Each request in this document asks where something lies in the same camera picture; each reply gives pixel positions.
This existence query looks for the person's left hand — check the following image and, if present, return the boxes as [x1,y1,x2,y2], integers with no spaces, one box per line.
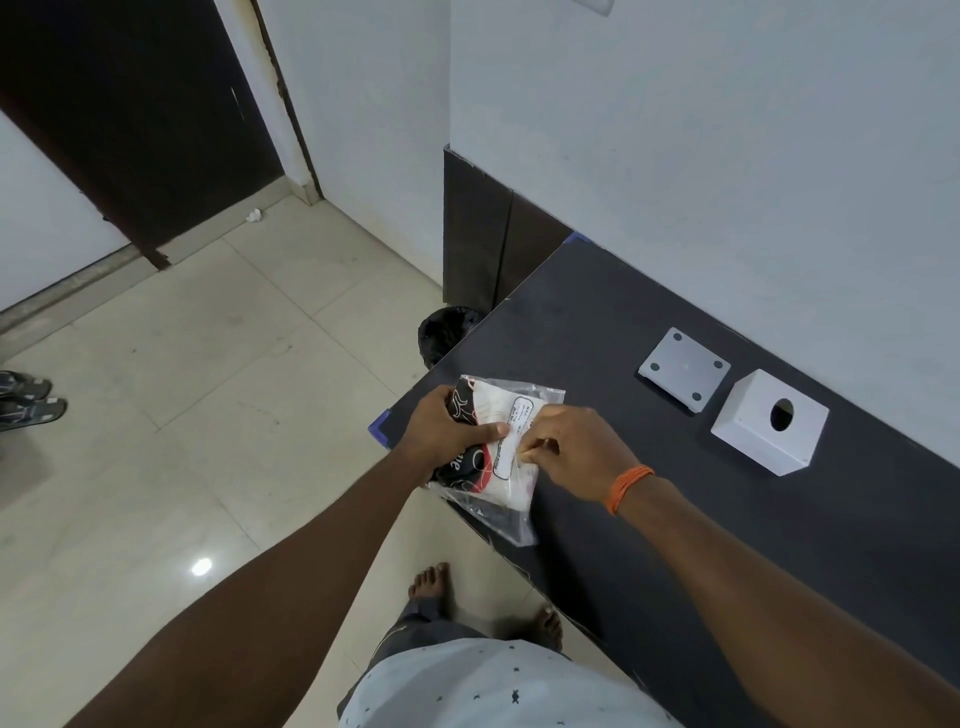
[392,384,510,483]

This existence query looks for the person's right hand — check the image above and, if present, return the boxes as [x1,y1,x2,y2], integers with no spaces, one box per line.
[516,405,640,507]

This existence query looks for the clear plastic packet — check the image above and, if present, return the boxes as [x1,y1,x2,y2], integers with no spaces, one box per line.
[427,375,566,547]

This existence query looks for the person's right forearm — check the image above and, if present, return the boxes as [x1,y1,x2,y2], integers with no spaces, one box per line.
[616,474,960,728]

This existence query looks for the person's left forearm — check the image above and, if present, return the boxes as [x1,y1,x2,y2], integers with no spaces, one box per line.
[66,447,432,728]

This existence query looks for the orange thread wristband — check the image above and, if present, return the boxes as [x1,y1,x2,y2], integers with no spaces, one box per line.
[605,465,656,516]

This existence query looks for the black waste bin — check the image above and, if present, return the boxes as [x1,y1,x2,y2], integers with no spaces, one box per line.
[417,306,486,369]

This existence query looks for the person's left foot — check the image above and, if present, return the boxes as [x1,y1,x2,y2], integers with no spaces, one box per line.
[408,562,456,603]

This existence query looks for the person's foot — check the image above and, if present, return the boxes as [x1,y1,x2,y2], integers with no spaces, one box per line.
[516,606,564,653]
[408,562,456,603]

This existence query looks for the white square plate with holes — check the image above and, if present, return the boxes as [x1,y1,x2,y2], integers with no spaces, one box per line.
[638,327,732,414]

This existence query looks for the person's right foot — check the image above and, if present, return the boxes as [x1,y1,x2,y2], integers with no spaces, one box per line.
[516,606,564,653]

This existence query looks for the grey trousers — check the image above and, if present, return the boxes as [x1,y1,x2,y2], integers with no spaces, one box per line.
[336,596,492,721]

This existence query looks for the white box with round hole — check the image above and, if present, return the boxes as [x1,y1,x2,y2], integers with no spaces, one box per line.
[710,369,831,477]

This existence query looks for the white dotted shirt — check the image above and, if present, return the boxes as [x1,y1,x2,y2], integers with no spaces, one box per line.
[352,637,685,728]

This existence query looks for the grey sandal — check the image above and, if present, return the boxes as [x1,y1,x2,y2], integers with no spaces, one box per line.
[0,371,53,402]
[0,397,69,433]

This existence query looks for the dark brown door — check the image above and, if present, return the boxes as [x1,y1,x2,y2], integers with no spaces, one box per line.
[0,0,286,271]

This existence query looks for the dark wooden wall panel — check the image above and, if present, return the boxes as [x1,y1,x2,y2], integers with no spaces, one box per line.
[442,145,575,315]

